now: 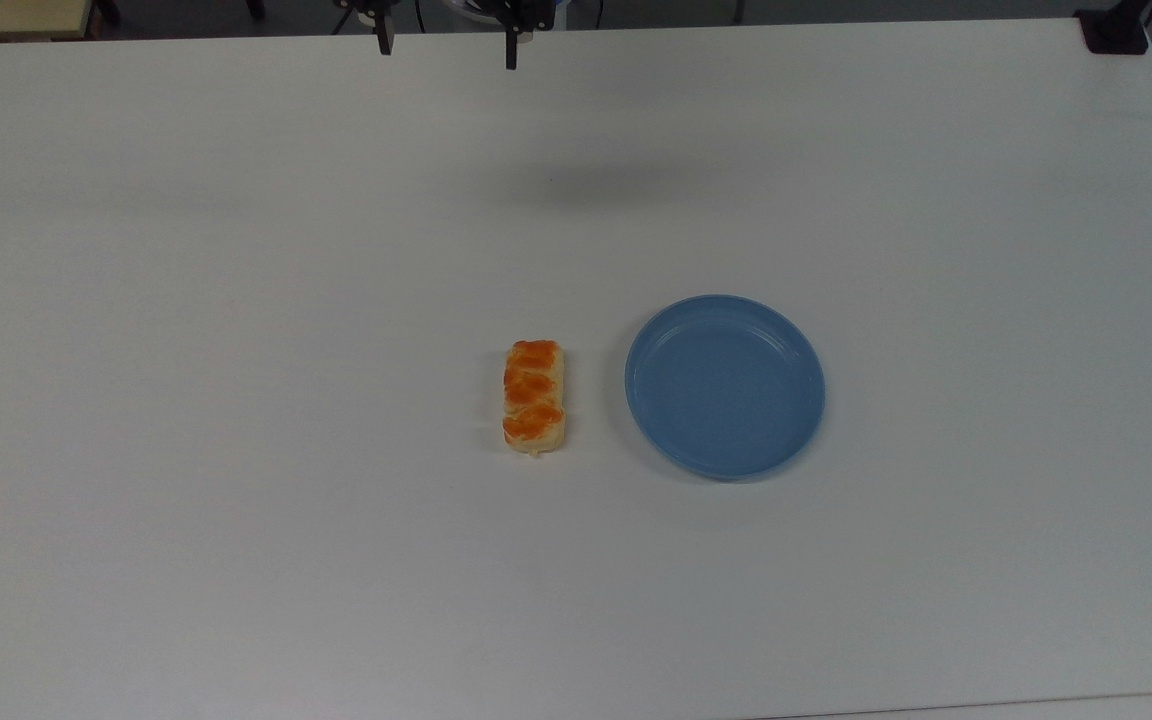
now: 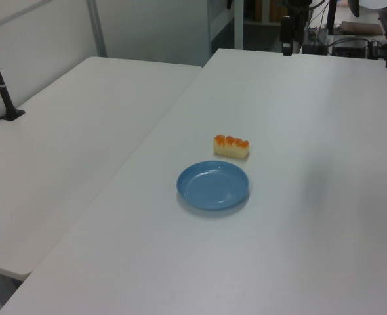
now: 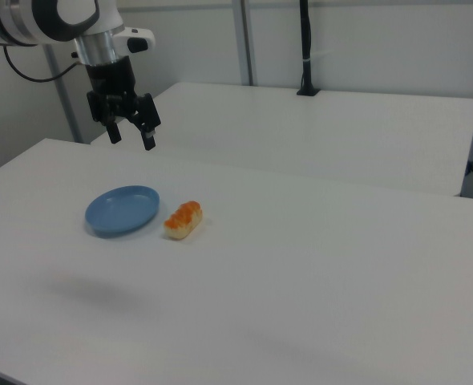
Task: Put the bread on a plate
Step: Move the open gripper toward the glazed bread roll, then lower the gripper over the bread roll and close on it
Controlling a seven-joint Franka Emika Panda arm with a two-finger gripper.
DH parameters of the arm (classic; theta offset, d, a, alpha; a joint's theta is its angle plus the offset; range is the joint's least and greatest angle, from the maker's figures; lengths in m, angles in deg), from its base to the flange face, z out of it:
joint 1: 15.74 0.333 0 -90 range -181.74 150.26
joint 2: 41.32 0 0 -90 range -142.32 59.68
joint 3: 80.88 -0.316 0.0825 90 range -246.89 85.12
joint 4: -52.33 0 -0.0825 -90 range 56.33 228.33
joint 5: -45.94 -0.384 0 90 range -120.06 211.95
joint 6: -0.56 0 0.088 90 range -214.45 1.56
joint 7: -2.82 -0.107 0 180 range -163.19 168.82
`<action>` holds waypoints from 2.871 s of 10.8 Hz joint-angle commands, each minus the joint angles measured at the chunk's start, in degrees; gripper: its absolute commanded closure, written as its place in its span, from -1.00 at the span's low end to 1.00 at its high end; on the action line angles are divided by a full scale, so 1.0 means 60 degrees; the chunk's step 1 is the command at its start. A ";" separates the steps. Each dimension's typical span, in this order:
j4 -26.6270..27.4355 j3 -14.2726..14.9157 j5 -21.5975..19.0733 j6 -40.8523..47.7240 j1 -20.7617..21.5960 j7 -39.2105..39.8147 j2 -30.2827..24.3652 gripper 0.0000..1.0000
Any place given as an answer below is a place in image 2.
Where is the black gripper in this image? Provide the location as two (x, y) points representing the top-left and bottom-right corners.
(280, 15), (293, 56)

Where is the bread loaf with orange topping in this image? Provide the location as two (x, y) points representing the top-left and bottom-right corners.
(212, 134), (251, 159)

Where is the blue round plate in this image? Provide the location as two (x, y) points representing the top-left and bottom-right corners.
(176, 160), (251, 211)

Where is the grey metal desk leg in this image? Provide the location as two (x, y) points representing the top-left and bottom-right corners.
(234, 0), (245, 51)

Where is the black upright pole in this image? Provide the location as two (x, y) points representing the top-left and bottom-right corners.
(325, 0), (338, 36)

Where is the black electronics box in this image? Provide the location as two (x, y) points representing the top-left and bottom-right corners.
(330, 39), (369, 59)

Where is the brown flat box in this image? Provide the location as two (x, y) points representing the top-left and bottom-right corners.
(340, 20), (384, 36)

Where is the black camera stand pole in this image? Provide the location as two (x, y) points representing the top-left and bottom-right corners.
(0, 25), (26, 123)

